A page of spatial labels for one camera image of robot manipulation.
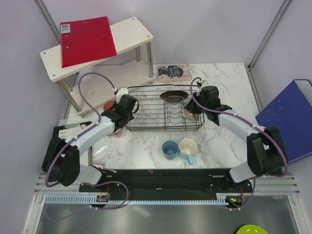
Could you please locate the red folder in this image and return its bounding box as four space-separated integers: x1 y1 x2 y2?
60 16 117 68

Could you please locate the green plastic bowl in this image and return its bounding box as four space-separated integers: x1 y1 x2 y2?
236 224 268 234

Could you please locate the light blue ceramic mug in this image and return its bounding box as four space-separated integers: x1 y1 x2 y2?
178 138 197 165

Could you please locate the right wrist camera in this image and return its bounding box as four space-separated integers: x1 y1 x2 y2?
196 79 209 89

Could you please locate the pink patterned ceramic mug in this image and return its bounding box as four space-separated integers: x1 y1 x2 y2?
109 129 123 137

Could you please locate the white two-tier shelf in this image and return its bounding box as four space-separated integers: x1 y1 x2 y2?
40 17 155 117

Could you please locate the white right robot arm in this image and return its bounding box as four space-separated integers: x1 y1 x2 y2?
188 86 288 192

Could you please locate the dark brown plate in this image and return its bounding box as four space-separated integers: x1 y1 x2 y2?
159 90 189 103

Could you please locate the white slotted cable duct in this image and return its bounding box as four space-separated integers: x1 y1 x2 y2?
45 192 254 205

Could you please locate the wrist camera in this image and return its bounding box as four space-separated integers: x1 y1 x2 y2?
114 87 129 103
196 79 209 89

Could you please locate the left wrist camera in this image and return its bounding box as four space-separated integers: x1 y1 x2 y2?
114 87 129 103

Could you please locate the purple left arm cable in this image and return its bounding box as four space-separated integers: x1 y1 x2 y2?
45 72 117 188

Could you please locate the brown patterned ceramic bowl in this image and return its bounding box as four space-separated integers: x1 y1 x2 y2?
182 109 198 121

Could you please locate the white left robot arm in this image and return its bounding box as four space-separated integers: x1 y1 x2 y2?
41 94 139 188

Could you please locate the tall pink plastic cup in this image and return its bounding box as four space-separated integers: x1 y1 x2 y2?
103 100 115 111

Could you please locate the blue ring binder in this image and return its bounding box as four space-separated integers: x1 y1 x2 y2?
255 79 312 163

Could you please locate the black wire dish rack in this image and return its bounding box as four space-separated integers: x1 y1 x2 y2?
126 84 205 132

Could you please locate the black clipboard with paper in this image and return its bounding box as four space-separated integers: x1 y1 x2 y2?
49 121 92 146

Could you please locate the small blue cup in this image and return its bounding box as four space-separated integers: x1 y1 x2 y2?
162 140 179 160

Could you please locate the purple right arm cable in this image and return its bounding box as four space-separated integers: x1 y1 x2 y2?
190 77 290 178

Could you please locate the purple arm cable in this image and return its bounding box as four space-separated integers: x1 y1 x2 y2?
45 72 117 188
190 77 290 178

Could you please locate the paperback book with dark cover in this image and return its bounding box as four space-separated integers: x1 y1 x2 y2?
158 64 192 83

